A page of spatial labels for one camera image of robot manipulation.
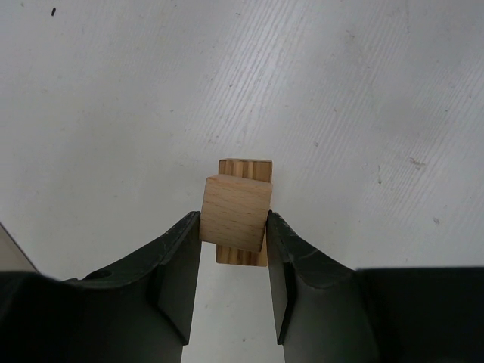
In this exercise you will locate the small light wood cube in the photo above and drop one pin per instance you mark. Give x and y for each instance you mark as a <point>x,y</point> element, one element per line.
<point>234,212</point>

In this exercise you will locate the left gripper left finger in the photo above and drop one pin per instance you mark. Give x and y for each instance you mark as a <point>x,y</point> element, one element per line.
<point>137,309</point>

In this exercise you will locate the striped dark wood block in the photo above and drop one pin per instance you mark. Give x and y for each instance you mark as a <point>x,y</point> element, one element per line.
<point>260,170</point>

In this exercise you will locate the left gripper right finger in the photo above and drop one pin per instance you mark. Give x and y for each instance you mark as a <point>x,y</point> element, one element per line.
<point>327,312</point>

